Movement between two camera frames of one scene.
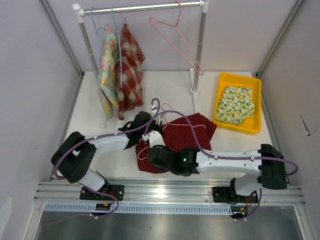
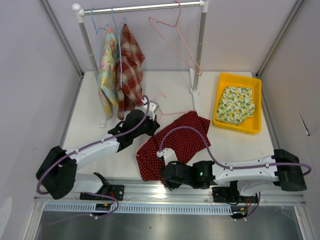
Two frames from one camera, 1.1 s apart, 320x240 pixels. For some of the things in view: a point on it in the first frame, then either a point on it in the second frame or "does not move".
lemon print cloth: (236, 105) does not move
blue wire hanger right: (119, 32) does not move
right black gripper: (163, 147) -> (172, 184)
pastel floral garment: (109, 70) does not move
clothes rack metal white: (79, 13) does not move
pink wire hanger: (164, 127) -> (163, 113)
